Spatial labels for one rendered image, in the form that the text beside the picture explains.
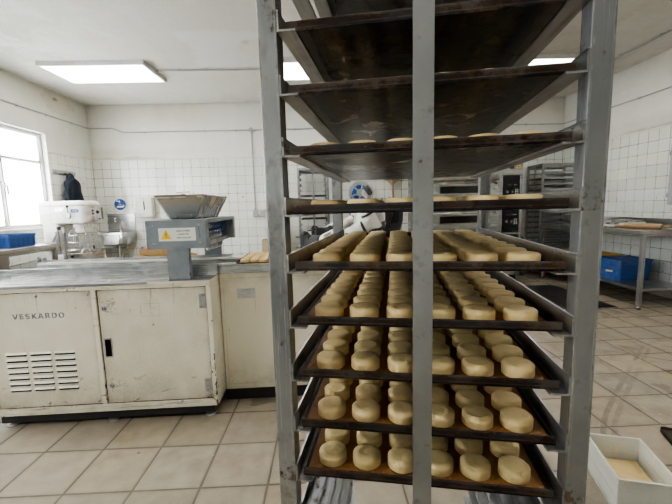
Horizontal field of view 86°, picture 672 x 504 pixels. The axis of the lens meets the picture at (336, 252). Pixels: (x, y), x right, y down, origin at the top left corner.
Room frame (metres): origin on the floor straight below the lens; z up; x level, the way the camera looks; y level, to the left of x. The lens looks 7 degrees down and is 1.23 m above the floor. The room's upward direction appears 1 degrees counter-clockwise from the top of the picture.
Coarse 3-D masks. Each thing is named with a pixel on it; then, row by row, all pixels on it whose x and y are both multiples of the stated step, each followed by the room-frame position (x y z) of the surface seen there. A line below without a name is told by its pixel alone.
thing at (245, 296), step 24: (240, 288) 2.21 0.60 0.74; (264, 288) 2.22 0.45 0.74; (240, 312) 2.21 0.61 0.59; (264, 312) 2.21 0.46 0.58; (240, 336) 2.21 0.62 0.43; (264, 336) 2.21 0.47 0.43; (240, 360) 2.21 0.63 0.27; (264, 360) 2.21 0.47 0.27; (240, 384) 2.21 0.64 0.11; (264, 384) 2.22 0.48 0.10
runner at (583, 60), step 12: (588, 48) 0.50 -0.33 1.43; (576, 60) 0.53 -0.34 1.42; (588, 60) 0.50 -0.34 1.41; (564, 72) 0.51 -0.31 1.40; (576, 72) 0.50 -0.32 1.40; (552, 84) 0.55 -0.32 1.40; (564, 84) 0.55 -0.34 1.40; (540, 96) 0.61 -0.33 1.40; (552, 96) 0.61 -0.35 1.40; (528, 108) 0.68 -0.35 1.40; (504, 120) 0.77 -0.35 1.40; (516, 120) 0.77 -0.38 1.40; (492, 132) 0.90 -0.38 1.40
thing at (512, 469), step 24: (336, 432) 0.66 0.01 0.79; (360, 432) 0.66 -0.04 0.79; (312, 456) 0.62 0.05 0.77; (336, 456) 0.59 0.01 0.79; (360, 456) 0.59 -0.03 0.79; (384, 456) 0.62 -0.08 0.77; (408, 456) 0.59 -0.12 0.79; (432, 456) 0.59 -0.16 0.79; (456, 456) 0.61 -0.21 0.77; (480, 456) 0.58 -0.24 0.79; (504, 456) 0.58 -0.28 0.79; (456, 480) 0.55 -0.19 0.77; (480, 480) 0.55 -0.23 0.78; (504, 480) 0.55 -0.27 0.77; (528, 480) 0.54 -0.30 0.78
